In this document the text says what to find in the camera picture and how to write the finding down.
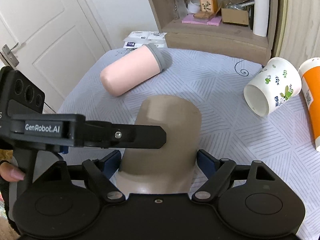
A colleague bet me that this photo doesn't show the beige tumbler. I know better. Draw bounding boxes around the beige tumbler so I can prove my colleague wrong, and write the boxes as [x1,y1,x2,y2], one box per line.
[115,95,202,195]

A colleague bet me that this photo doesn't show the white floral paper cup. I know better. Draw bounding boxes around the white floral paper cup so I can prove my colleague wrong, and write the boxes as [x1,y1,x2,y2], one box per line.
[244,57,302,117]

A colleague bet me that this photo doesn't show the orange paper cup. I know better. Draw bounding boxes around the orange paper cup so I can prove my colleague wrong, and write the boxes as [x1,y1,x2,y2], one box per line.
[298,57,320,152]

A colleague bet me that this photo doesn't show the person hand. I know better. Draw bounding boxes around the person hand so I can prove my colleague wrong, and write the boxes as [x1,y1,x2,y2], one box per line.
[0,161,25,182]

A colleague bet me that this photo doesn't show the white patterned tablecloth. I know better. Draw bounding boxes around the white patterned tablecloth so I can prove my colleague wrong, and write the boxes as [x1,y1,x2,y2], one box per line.
[59,48,319,239]

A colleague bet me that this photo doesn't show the pink tumbler grey lid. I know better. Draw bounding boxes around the pink tumbler grey lid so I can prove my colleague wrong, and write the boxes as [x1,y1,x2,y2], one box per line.
[100,44,172,96]

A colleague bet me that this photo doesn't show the white paper leaflets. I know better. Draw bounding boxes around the white paper leaflets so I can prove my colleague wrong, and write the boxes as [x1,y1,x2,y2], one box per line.
[123,31,167,48]

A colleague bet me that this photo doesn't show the white door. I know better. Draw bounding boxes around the white door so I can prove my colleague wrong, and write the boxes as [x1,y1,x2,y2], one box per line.
[1,0,110,112]

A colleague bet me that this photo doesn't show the pink sticky note pad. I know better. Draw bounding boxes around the pink sticky note pad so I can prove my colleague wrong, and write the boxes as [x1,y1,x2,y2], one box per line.
[182,15,222,26]

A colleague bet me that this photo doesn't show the clear bottle beige cap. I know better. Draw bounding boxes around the clear bottle beige cap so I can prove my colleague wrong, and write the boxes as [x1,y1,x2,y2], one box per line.
[175,0,188,20]

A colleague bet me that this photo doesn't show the wooden shelf unit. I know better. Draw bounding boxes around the wooden shelf unit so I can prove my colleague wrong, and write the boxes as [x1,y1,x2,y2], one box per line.
[149,0,278,65]

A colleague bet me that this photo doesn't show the small cardboard box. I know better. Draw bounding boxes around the small cardboard box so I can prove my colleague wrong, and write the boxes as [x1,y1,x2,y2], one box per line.
[221,6,249,25]

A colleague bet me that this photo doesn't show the wooden wardrobe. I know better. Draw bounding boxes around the wooden wardrobe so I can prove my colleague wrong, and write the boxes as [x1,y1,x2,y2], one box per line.
[272,0,319,68]

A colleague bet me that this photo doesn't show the white tape roll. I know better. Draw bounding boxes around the white tape roll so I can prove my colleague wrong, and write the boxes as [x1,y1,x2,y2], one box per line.
[187,0,201,14]

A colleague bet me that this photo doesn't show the orange decorated box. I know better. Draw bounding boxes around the orange decorated box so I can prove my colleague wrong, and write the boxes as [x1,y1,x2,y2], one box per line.
[200,0,218,14]

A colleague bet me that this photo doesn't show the white paper towel roll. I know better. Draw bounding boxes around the white paper towel roll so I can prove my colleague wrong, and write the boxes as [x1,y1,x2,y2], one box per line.
[253,0,270,37]

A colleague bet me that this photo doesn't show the metal door handle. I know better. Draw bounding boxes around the metal door handle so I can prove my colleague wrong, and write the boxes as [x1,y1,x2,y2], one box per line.
[1,42,19,68]

